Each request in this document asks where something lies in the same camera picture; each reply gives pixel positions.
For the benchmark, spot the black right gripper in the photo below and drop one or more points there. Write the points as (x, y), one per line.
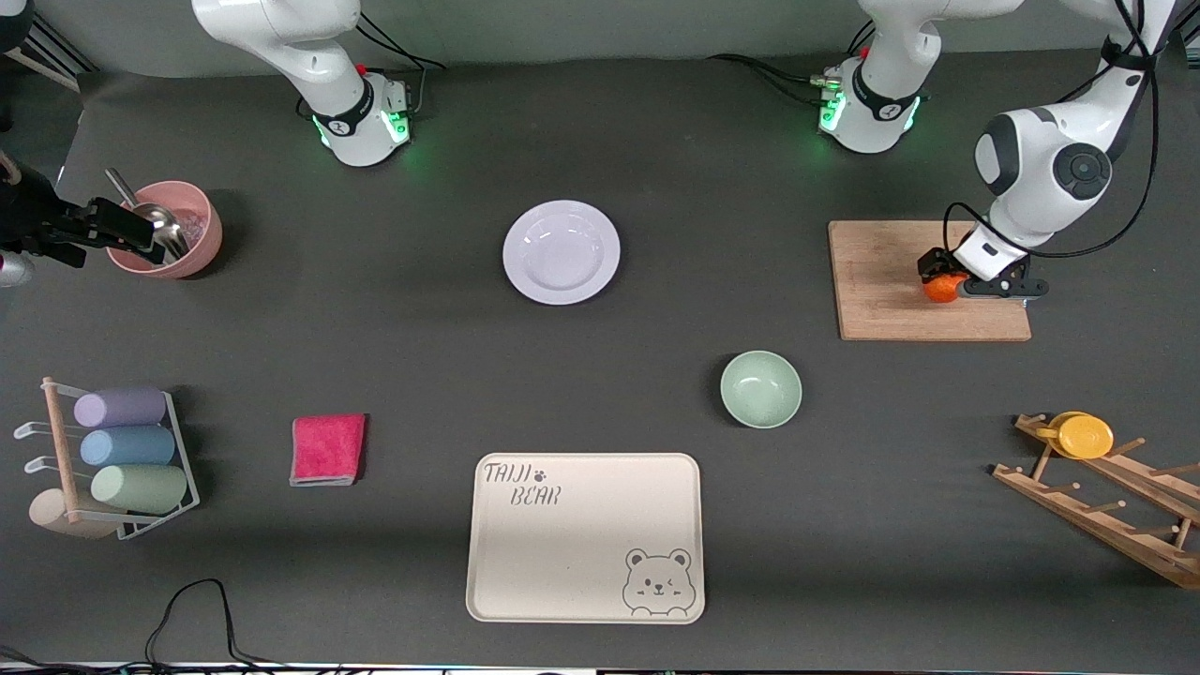
(28, 217)

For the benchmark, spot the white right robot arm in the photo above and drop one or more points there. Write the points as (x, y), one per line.
(281, 37)

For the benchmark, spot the pink bowl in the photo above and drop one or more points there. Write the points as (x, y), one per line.
(204, 234)

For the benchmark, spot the green cup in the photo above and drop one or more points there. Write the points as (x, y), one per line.
(141, 488)

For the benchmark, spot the yellow cup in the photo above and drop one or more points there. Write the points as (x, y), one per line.
(1083, 436)

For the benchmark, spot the wooden peg drying rack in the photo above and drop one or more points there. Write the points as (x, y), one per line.
(1106, 525)

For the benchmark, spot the dark grey table cloth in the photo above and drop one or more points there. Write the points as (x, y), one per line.
(600, 141)

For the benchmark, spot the metal frame strut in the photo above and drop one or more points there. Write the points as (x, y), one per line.
(56, 58)

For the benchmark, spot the blue cup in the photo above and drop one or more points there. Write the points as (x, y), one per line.
(128, 446)

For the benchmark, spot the metal scoop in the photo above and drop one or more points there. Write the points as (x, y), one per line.
(159, 221)

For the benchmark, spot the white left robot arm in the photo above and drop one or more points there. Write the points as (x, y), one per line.
(1031, 178)

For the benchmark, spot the pink folded cloth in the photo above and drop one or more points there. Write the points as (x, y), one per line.
(327, 450)

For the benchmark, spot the purple cup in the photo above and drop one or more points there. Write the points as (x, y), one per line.
(122, 408)

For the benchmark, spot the wooden cutting board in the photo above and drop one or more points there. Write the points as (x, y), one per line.
(881, 291)

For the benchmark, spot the white round plate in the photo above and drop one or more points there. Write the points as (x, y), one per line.
(561, 253)

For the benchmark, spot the beige bear print tray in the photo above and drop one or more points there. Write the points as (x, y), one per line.
(572, 553)

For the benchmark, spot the light green bowl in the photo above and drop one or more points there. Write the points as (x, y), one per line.
(760, 389)

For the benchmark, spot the orange fruit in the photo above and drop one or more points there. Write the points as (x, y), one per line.
(940, 292)

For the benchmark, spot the beige cup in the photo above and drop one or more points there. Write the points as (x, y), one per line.
(52, 514)

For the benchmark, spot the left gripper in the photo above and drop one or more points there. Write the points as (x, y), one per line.
(934, 262)

